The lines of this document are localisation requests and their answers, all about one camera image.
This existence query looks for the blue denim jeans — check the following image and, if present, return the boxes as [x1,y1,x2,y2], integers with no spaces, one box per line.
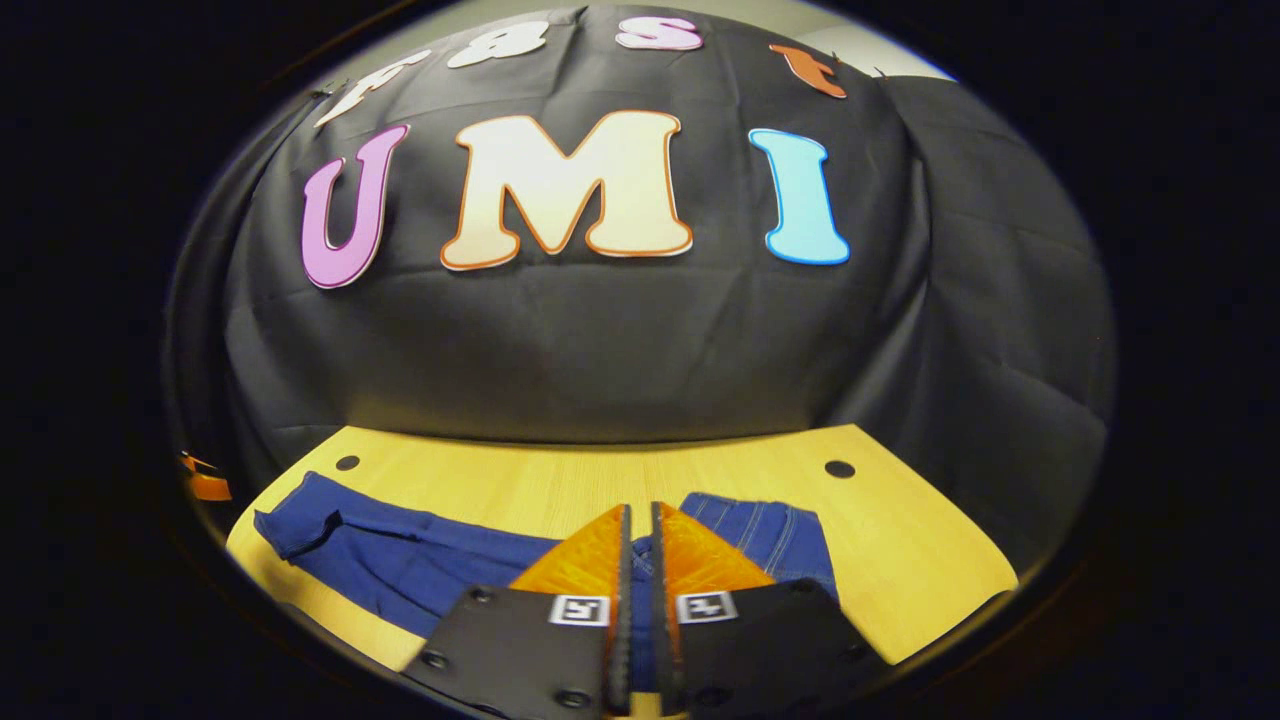
[253,470,841,693]

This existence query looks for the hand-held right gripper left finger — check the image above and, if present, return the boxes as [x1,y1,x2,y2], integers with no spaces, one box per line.
[400,503,634,720]

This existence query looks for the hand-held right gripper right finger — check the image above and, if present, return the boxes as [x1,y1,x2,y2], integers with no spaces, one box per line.
[650,500,893,717]

